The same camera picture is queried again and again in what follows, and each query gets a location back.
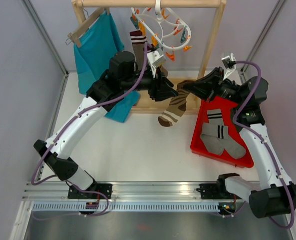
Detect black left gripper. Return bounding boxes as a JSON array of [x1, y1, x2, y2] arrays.
[[121, 63, 178, 102]]

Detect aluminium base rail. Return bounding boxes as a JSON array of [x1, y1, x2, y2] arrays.
[[22, 181, 234, 202]]

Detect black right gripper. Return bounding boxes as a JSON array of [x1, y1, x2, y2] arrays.
[[184, 66, 245, 105]]

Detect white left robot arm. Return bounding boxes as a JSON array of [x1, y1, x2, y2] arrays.
[[33, 49, 178, 199]]

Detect beige sock maroon striped cuff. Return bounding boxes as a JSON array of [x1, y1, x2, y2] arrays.
[[129, 30, 147, 65]]

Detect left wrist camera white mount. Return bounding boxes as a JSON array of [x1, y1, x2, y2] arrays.
[[147, 48, 166, 77]]

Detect wooden clothes rack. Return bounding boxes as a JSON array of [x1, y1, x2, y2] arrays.
[[71, 0, 226, 115]]

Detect grey sock black stripes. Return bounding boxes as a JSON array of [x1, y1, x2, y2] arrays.
[[200, 109, 246, 159]]

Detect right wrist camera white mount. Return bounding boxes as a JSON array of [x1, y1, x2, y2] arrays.
[[221, 52, 236, 80]]

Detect red plastic tray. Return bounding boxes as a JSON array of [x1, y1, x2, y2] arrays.
[[190, 96, 254, 168]]

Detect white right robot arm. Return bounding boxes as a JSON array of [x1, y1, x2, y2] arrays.
[[183, 67, 296, 218]]

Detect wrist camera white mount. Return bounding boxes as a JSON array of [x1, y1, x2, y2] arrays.
[[147, 48, 166, 77], [221, 52, 236, 80]]

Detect wooden clothes hanger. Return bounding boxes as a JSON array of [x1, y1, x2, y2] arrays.
[[65, 7, 110, 47]]

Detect teal t-shirt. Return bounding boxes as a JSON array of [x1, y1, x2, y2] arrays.
[[73, 11, 141, 124]]

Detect white clip hanger frame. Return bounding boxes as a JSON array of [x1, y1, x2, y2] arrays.
[[131, 0, 192, 52]]

